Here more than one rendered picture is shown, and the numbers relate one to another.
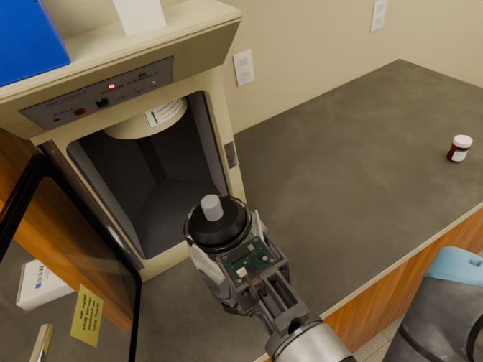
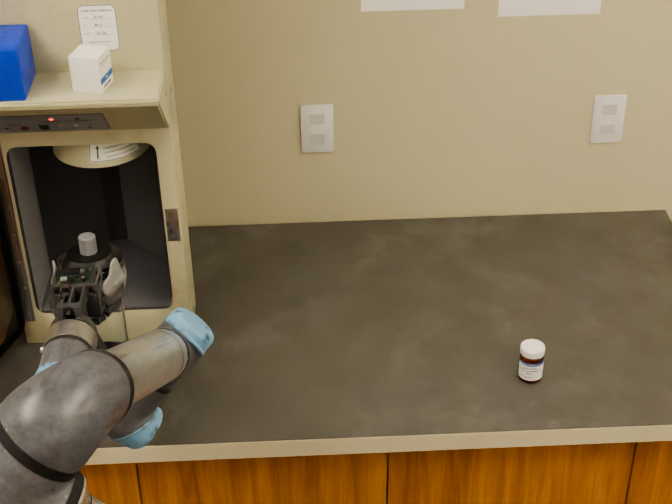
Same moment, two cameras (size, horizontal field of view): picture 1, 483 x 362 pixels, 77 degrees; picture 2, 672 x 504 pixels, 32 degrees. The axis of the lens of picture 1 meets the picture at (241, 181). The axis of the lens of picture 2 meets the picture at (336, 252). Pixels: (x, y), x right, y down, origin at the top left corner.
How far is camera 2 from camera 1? 1.54 m
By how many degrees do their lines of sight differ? 18
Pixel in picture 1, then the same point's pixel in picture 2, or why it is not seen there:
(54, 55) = (17, 94)
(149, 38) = (82, 99)
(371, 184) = (382, 358)
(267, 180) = (260, 300)
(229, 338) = not seen: hidden behind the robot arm
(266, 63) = (359, 132)
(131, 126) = (73, 153)
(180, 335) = not seen: hidden behind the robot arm
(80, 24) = (53, 66)
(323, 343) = (75, 326)
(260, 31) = (354, 85)
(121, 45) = (62, 98)
